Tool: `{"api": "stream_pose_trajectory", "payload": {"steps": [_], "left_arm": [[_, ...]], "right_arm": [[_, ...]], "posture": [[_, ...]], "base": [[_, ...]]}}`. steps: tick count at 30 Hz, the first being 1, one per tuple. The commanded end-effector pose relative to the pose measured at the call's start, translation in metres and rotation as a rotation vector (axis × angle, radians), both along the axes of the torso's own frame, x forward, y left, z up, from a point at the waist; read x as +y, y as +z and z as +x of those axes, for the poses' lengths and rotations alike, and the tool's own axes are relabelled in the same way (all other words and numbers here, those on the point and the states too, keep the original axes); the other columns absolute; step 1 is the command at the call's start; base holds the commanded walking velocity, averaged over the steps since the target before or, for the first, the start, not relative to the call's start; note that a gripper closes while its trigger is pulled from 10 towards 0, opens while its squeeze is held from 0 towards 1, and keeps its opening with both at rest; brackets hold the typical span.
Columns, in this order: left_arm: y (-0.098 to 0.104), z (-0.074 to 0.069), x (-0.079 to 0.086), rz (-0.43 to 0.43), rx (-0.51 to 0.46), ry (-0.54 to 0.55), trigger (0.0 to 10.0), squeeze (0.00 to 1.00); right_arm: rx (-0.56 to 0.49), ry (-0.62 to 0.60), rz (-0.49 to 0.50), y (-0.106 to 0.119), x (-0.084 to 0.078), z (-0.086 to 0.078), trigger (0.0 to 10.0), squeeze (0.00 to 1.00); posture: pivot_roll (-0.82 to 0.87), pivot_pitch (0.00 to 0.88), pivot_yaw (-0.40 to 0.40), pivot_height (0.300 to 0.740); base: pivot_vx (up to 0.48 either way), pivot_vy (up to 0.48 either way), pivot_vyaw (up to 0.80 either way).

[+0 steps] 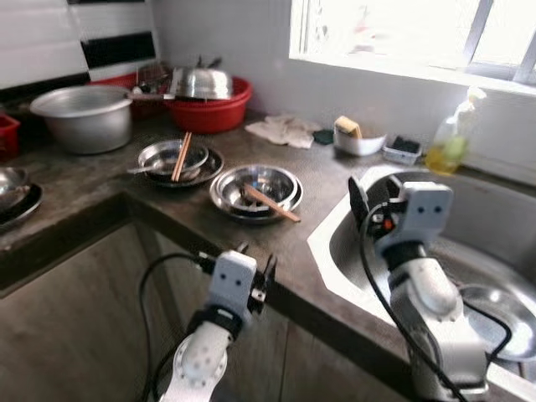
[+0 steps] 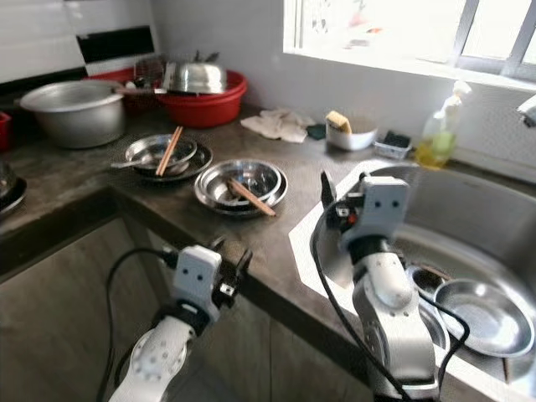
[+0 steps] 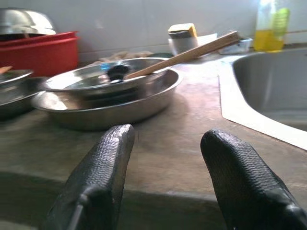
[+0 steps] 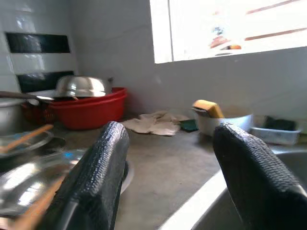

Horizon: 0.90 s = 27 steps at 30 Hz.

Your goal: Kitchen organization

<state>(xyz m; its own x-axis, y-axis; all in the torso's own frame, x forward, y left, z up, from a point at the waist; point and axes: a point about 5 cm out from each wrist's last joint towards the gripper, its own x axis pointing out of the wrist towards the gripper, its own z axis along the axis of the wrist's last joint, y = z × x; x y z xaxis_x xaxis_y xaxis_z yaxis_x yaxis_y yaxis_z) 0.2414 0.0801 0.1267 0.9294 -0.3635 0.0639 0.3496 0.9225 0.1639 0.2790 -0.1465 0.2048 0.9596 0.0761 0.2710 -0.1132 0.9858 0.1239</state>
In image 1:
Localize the grey window frame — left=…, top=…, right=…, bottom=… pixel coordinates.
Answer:
left=289, top=0, right=536, bottom=86

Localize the yellow dish soap bottle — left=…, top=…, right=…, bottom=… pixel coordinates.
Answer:
left=424, top=86, right=487, bottom=176

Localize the crumpled beige cloth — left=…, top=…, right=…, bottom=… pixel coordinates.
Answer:
left=245, top=114, right=322, bottom=150

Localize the shallow steel dish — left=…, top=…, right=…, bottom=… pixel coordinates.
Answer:
left=144, top=147, right=225, bottom=189
left=0, top=183, right=44, bottom=229
left=209, top=172, right=305, bottom=225

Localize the stainless steel sink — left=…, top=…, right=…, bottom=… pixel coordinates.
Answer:
left=307, top=163, right=536, bottom=402

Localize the large aluminium pot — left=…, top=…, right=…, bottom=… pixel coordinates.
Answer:
left=29, top=85, right=135, bottom=156

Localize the red plastic basket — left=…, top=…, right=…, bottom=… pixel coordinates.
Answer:
left=88, top=71, right=168, bottom=118

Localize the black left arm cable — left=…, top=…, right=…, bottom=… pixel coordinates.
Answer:
left=137, top=251, right=217, bottom=402

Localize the steel spoon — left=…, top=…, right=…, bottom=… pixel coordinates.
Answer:
left=127, top=162, right=181, bottom=176

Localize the wooden chopstick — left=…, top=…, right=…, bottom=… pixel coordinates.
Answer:
left=174, top=131, right=193, bottom=183
left=243, top=186, right=302, bottom=224
left=171, top=131, right=190, bottom=183
left=243, top=183, right=301, bottom=221

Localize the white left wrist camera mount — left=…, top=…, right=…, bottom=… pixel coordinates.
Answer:
left=207, top=250, right=259, bottom=313

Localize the green scouring pad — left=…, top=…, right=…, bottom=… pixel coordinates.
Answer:
left=313, top=128, right=336, bottom=147

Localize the metal wire rack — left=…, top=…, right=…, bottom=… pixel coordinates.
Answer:
left=137, top=63, right=174, bottom=95

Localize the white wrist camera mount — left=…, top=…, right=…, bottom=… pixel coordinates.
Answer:
left=375, top=180, right=455, bottom=257
left=207, top=250, right=259, bottom=313

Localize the upturned steel wok with handle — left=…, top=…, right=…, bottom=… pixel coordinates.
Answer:
left=126, top=57, right=236, bottom=103

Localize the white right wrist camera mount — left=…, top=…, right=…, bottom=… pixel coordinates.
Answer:
left=375, top=180, right=455, bottom=257

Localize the small white tray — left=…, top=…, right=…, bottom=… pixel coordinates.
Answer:
left=383, top=134, right=423, bottom=166

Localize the small red container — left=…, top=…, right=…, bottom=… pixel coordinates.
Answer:
left=0, top=114, right=21, bottom=162

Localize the black scrubber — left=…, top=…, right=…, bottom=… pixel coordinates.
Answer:
left=391, top=135, right=421, bottom=154

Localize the white ceramic bowl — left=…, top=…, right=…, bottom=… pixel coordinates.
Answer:
left=333, top=126, right=388, bottom=157

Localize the red plastic basin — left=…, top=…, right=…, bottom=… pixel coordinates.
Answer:
left=163, top=75, right=253, bottom=136

